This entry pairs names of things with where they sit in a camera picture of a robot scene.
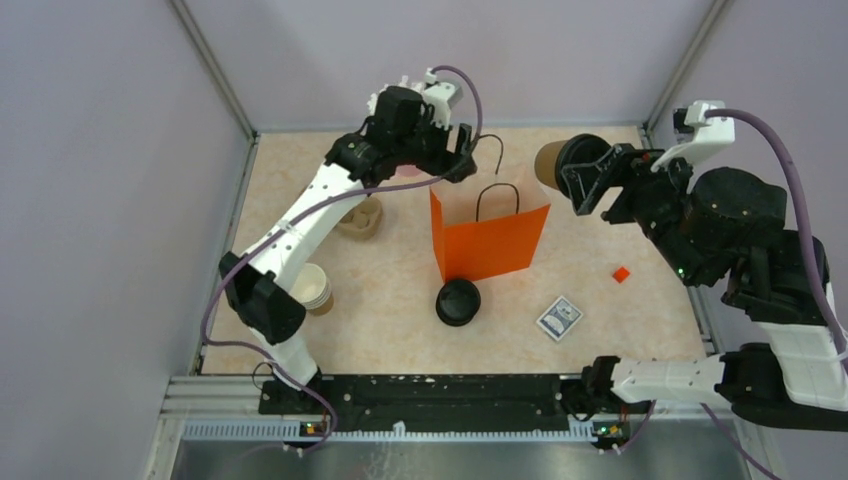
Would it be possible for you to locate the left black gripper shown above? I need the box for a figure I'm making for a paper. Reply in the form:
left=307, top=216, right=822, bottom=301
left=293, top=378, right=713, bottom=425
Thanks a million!
left=394, top=107, right=476, bottom=183

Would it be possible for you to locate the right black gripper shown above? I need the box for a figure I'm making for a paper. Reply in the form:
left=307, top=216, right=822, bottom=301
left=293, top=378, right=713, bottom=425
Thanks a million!
left=561, top=143, right=708, bottom=288

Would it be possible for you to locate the single black cup lid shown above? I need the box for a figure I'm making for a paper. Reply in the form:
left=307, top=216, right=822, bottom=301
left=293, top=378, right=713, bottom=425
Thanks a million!
left=554, top=133, right=611, bottom=199

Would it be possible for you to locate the single brown paper cup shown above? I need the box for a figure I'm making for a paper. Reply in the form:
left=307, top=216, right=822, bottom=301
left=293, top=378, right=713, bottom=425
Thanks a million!
left=534, top=140, right=567, bottom=191

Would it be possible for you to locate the orange paper bag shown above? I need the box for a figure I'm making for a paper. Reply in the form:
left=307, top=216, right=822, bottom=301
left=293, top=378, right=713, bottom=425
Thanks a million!
left=429, top=134, right=552, bottom=284

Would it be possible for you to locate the stack of black cup lids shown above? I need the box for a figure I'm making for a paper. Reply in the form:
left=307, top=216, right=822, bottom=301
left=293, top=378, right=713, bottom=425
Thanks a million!
left=435, top=278, right=481, bottom=327

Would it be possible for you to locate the stack of brown paper cups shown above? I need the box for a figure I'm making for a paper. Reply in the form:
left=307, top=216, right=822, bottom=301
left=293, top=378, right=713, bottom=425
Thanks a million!
left=289, top=263, right=334, bottom=316

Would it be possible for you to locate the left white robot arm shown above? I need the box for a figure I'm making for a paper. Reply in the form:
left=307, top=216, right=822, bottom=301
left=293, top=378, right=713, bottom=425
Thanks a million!
left=219, top=81, right=477, bottom=414

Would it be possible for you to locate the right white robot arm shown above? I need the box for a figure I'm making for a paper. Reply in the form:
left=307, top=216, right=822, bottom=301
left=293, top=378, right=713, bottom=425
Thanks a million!
left=546, top=134, right=847, bottom=432

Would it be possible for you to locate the pink straw holder cup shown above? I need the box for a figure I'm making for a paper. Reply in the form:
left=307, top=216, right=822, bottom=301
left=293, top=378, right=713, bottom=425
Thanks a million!
left=396, top=165, right=422, bottom=178

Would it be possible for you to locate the small red cube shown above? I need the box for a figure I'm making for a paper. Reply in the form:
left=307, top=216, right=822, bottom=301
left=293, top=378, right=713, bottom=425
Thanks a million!
left=612, top=267, right=631, bottom=283

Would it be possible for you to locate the brown pulp cup carrier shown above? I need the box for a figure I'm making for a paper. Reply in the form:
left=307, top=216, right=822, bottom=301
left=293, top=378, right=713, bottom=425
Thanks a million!
left=334, top=197, right=384, bottom=240

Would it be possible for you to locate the blue playing card box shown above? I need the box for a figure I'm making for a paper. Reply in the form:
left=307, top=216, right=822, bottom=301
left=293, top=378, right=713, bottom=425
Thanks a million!
left=536, top=296, right=584, bottom=342

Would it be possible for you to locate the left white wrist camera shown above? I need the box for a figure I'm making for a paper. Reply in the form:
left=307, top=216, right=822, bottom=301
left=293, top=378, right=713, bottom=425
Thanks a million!
left=411, top=69, right=464, bottom=131

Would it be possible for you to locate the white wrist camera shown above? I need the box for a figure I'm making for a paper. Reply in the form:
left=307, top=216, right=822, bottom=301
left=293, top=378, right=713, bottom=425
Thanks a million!
left=650, top=100, right=735, bottom=173
left=411, top=69, right=464, bottom=131

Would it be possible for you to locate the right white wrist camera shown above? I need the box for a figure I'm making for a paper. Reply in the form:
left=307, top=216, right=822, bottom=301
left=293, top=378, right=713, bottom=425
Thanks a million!
left=650, top=100, right=735, bottom=173

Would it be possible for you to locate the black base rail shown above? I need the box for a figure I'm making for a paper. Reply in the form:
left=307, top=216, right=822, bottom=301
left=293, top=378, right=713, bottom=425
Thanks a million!
left=258, top=374, right=649, bottom=433

